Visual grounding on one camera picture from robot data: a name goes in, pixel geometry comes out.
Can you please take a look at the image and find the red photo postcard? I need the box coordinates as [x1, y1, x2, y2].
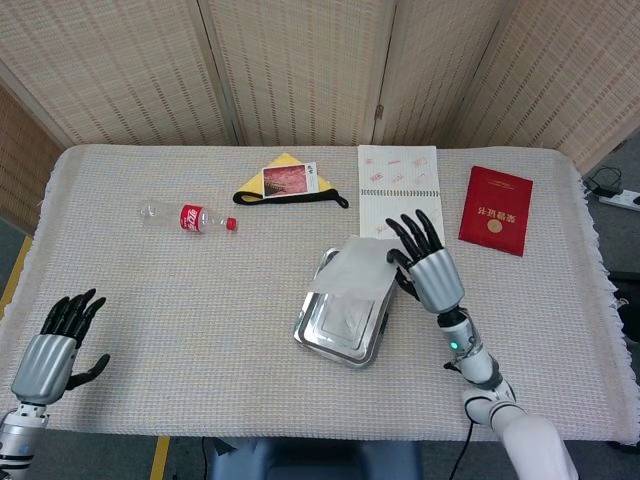
[261, 160, 321, 199]

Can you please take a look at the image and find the black white shoe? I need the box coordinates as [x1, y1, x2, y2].
[607, 269, 640, 345]

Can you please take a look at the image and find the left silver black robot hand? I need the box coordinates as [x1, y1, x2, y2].
[10, 288, 111, 406]

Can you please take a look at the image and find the black adapter with cable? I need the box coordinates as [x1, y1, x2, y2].
[583, 165, 624, 199]

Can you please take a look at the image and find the clear red-label cola bottle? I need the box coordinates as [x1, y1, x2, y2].
[137, 199, 240, 235]

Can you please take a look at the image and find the white woven tablecloth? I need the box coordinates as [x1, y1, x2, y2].
[0, 144, 632, 444]

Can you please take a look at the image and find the woven folding screen panel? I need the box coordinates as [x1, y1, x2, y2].
[377, 0, 504, 149]
[457, 0, 640, 175]
[198, 0, 399, 148]
[0, 84, 64, 231]
[0, 0, 239, 149]

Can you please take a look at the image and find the white power strip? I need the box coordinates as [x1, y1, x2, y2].
[598, 188, 640, 211]

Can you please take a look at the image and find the rectangular metal tray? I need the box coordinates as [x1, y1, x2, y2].
[293, 248, 396, 370]

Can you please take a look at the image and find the open spiral notebook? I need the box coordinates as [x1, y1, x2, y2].
[357, 144, 446, 248]

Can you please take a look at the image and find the white paper towel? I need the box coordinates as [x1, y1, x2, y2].
[307, 236, 404, 301]

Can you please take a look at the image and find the yellow cloth with black trim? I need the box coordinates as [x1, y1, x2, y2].
[232, 152, 350, 210]

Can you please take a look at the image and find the red certificate booklet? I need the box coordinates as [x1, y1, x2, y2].
[458, 165, 534, 258]

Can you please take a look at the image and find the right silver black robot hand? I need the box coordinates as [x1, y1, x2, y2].
[384, 208, 465, 315]

